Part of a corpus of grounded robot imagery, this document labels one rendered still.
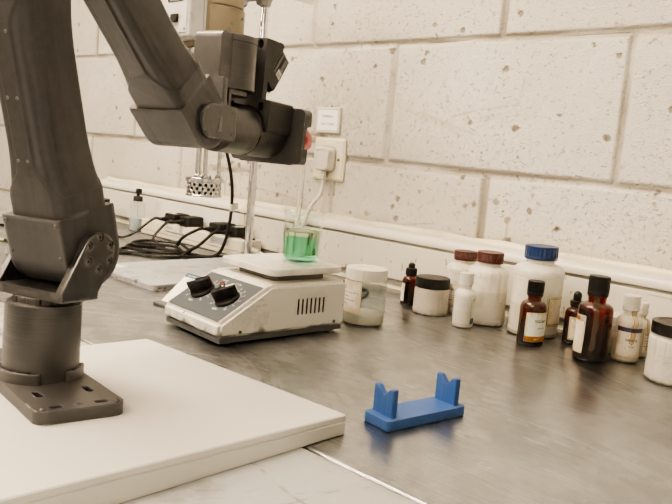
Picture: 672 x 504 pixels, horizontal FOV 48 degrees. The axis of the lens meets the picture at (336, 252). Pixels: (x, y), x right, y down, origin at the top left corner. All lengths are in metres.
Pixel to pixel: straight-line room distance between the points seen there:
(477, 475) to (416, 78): 0.92
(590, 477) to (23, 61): 0.55
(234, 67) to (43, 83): 0.26
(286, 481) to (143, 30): 0.41
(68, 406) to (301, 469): 0.18
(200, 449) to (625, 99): 0.86
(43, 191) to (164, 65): 0.17
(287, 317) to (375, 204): 0.55
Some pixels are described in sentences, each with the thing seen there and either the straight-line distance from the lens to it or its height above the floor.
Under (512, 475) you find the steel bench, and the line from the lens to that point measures 0.62.
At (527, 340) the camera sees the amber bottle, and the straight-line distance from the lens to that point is 1.05.
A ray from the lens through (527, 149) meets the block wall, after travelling 1.26.
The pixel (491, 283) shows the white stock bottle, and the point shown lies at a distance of 1.13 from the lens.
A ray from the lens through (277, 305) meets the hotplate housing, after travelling 0.93.
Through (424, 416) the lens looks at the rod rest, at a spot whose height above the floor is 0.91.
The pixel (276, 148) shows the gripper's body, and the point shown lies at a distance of 0.90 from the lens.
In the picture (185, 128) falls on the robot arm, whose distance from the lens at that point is 0.75.
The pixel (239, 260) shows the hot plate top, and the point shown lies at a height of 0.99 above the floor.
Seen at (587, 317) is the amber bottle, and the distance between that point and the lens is 1.01.
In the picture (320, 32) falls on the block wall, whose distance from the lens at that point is 1.59.
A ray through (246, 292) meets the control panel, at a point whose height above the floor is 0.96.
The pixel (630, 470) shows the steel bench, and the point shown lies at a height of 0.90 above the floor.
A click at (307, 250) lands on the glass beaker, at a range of 0.97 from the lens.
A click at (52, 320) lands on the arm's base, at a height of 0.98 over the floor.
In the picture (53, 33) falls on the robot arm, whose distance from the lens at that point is 0.64.
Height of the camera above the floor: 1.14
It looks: 8 degrees down
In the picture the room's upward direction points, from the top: 5 degrees clockwise
